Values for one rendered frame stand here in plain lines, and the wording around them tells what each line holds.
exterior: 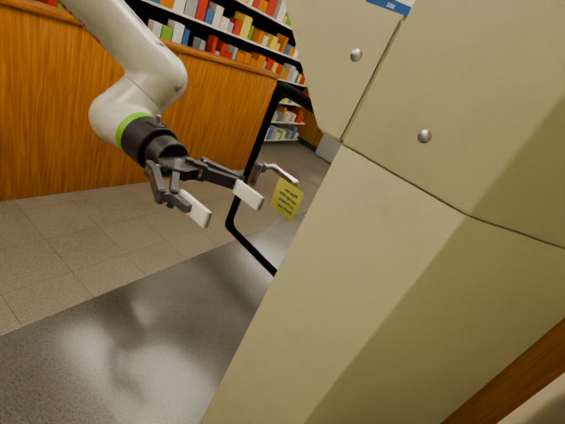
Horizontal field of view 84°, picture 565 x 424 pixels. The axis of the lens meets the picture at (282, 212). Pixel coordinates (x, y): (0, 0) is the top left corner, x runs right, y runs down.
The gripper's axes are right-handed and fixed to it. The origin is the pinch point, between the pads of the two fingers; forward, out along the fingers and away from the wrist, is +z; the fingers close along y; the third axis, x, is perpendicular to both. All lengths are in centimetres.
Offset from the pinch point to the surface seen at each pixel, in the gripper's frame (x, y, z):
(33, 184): 110, 43, -177
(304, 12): -29.3, -14.1, 9.1
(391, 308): -11.6, -14.2, 28.0
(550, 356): -1, 23, 54
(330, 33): -28.7, -14.2, 12.1
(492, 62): -30.7, -14.2, 23.8
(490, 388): 11, 23, 52
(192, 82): 30, 150, -177
